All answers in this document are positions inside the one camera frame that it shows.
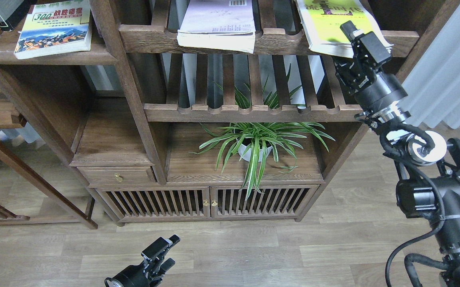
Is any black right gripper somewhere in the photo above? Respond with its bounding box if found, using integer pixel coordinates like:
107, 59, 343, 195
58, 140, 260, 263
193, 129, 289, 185
333, 21, 407, 113

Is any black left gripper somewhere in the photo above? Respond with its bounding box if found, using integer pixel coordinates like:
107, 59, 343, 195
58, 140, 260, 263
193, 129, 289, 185
105, 235, 180, 287

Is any yellow green magazine stack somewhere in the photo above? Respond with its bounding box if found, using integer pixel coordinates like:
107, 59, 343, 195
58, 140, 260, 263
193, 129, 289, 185
296, 0, 393, 58

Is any colourful cover paperback book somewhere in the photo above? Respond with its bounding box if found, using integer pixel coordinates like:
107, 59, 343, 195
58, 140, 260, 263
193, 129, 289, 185
14, 0, 92, 59

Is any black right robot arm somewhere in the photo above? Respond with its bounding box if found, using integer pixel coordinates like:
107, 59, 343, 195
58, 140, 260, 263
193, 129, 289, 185
334, 21, 460, 287

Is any brass drawer knob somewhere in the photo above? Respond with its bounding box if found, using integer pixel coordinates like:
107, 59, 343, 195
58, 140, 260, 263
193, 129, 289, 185
114, 173, 124, 182

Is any white pleated curtain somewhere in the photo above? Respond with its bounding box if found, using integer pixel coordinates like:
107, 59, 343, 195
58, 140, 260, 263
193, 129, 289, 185
399, 5, 460, 128

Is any white plant pot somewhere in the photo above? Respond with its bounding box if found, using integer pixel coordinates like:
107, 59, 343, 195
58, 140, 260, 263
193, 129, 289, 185
238, 143, 272, 162

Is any white lavender book stack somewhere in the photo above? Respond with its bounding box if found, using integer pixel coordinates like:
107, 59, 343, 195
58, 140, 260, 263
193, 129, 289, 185
177, 0, 256, 54

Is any dark wooden bookshelf cabinet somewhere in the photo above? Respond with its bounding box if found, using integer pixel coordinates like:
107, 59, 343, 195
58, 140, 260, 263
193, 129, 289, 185
0, 0, 460, 227

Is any dark book top left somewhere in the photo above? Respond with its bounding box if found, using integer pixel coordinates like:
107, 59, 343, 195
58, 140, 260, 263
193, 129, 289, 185
0, 0, 37, 31

